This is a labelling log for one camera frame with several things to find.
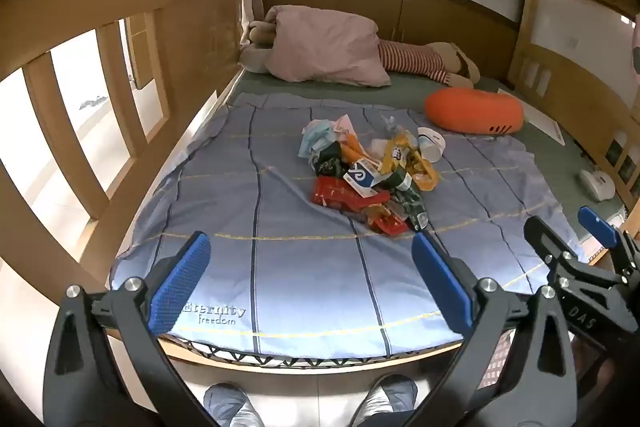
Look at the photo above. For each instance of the wooden bunk bed frame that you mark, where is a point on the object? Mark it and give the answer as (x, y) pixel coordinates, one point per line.
(200, 32)

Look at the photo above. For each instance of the clear plastic wrapper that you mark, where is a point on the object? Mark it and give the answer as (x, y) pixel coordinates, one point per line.
(382, 134)

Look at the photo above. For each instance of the pink wrapper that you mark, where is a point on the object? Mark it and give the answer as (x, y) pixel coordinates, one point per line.
(345, 124)

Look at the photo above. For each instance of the red snack packet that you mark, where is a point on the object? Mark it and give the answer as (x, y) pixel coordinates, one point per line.
(330, 193)

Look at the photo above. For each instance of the white handheld appliance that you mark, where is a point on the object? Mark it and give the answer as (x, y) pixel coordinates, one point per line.
(597, 184)

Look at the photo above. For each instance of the small red orange packet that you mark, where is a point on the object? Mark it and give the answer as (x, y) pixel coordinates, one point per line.
(387, 222)

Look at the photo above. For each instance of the long dark green packet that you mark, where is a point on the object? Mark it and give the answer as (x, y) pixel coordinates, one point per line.
(410, 202)

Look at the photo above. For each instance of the dark green snack bag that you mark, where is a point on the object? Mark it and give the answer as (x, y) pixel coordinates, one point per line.
(327, 162)

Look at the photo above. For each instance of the pale pink waste bin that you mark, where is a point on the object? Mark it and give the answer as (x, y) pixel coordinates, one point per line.
(492, 357)

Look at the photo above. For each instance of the orange carrot plush pillow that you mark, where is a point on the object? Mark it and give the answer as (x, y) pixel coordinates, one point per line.
(470, 109)

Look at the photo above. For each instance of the white and blue packet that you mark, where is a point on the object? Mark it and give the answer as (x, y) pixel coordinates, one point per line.
(360, 177)

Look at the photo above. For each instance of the hanging pale cloth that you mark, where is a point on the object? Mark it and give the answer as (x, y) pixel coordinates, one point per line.
(250, 2)

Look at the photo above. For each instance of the white flat board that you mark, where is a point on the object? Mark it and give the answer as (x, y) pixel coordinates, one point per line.
(537, 119)

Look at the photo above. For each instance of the light blue wrapper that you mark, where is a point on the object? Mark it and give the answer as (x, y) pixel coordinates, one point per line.
(315, 137)

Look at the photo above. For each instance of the pink pillow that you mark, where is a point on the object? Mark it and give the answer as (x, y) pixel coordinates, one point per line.
(325, 42)

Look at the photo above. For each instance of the striped plush toy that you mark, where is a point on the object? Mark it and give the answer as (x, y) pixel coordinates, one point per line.
(415, 59)

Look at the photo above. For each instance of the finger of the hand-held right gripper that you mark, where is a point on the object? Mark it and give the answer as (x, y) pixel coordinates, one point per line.
(597, 224)
(542, 237)

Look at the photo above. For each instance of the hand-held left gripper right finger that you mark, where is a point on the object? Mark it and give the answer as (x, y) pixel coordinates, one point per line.
(442, 282)

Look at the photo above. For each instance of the white paper cup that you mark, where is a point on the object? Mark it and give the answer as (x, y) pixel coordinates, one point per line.
(430, 144)

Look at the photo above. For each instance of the person's grey shoes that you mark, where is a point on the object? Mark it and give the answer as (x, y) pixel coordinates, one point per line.
(385, 402)

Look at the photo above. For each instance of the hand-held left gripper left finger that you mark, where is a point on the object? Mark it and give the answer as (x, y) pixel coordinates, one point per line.
(182, 282)

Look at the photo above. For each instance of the blue checked blanket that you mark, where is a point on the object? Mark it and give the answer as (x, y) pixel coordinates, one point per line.
(280, 257)

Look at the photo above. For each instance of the person's left leg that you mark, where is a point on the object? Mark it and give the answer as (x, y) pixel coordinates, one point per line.
(227, 407)

